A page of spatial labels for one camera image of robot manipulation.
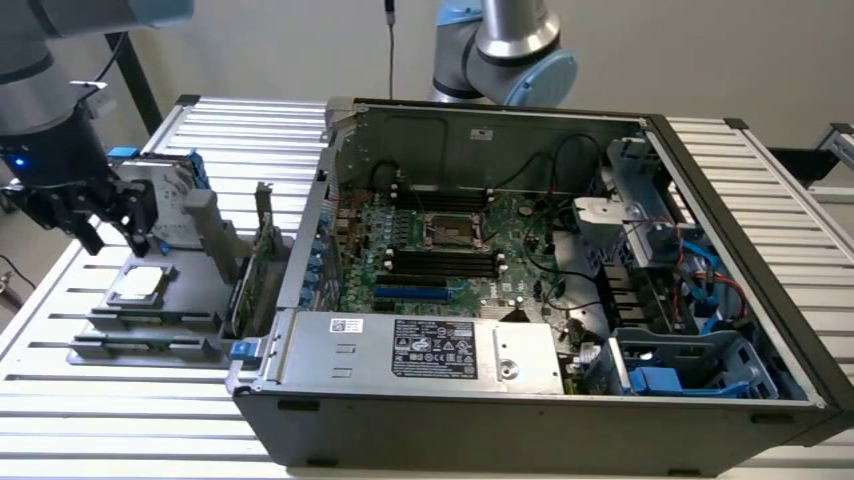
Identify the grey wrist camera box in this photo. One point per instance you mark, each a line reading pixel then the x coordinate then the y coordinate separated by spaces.
pixel 96 102

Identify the black frame post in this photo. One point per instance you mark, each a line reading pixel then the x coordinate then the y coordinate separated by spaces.
pixel 137 80

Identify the green motherboard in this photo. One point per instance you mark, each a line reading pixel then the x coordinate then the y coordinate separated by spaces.
pixel 461 295

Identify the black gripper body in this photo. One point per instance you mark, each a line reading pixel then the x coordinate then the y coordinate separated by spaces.
pixel 56 160

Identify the black table bracket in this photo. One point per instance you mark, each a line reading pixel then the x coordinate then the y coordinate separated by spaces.
pixel 797 165

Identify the long black expansion slot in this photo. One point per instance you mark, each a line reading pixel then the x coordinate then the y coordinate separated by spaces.
pixel 410 281

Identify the green graphics card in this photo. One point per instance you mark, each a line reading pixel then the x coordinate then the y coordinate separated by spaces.
pixel 257 270

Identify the short black expansion slot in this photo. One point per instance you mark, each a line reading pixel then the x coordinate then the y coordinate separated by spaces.
pixel 383 305

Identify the grey power supply unit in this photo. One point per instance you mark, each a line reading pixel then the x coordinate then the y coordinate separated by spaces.
pixel 374 350

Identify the black RAM slot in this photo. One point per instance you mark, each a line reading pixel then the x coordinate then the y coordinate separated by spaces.
pixel 441 208
pixel 441 193
pixel 443 252
pixel 443 258
pixel 441 203
pixel 443 264
pixel 441 198
pixel 443 270

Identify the black open PC case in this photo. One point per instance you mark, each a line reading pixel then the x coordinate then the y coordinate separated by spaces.
pixel 467 430

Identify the blue expansion slot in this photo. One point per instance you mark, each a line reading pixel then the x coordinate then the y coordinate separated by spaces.
pixel 409 293

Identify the blue disk carrier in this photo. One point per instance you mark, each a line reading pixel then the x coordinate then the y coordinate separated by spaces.
pixel 657 381

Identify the white case sticker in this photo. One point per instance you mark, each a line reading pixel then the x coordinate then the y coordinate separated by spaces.
pixel 482 133

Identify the hard disk with blue carrier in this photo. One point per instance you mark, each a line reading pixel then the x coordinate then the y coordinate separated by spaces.
pixel 170 200

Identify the aluminium extrusion bar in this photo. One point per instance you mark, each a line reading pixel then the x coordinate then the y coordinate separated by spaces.
pixel 834 142

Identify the silver CPU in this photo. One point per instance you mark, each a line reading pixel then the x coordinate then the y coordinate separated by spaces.
pixel 142 283

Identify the blue case latch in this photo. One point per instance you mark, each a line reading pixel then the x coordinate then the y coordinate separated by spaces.
pixel 243 348

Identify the CPU socket with metal frame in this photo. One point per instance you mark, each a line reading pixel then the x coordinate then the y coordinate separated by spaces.
pixel 453 229

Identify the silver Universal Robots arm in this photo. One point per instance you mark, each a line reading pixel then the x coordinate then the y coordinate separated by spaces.
pixel 514 30

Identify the grey parts rack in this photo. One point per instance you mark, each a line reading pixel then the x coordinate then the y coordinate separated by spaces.
pixel 194 295

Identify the grey metal drive cage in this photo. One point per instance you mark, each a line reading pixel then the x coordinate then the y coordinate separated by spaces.
pixel 614 225

